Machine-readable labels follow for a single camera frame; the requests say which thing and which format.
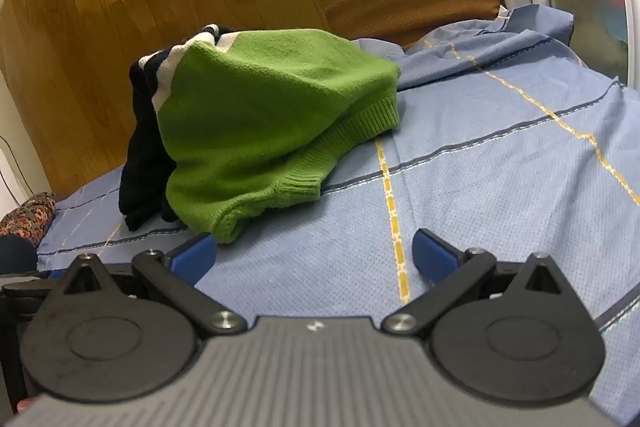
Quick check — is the blue checked bed sheet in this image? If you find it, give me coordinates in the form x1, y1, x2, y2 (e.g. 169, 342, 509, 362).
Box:
37, 4, 640, 427

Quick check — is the black cable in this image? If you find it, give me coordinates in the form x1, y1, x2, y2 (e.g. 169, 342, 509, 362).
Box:
0, 136, 32, 204

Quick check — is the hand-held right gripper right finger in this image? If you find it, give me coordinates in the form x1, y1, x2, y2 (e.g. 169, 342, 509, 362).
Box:
382, 228, 576, 338

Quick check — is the green striped knit sweater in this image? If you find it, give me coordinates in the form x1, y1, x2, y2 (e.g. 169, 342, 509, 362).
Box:
118, 23, 402, 245

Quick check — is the wood-pattern board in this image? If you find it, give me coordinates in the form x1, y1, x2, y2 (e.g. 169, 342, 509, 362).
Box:
0, 0, 328, 204

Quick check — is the floral patterned cloth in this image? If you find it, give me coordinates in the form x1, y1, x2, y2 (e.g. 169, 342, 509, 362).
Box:
0, 192, 57, 249

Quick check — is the dark cloth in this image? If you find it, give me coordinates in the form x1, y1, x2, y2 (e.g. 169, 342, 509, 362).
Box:
0, 234, 39, 274

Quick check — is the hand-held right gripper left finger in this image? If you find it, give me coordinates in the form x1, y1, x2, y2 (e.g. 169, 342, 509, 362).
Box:
50, 232, 247, 337

